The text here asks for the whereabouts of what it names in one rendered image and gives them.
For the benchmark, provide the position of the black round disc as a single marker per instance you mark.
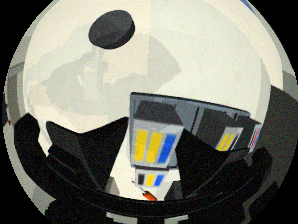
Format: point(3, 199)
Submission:
point(112, 30)

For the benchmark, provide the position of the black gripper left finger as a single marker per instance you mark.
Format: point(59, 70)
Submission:
point(97, 149)

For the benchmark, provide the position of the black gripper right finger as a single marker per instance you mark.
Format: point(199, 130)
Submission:
point(198, 163)

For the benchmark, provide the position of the orange-handled screwdriver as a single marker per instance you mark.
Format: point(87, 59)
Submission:
point(146, 193)

